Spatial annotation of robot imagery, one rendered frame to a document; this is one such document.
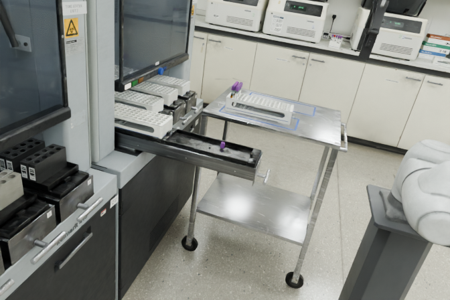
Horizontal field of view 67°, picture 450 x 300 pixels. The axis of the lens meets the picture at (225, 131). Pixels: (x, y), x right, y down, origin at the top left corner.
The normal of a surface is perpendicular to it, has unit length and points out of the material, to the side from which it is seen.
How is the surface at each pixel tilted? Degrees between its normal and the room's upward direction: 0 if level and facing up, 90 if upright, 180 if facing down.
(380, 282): 90
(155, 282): 0
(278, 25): 90
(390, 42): 90
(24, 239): 90
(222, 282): 0
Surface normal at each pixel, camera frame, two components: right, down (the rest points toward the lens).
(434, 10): -0.27, 0.37
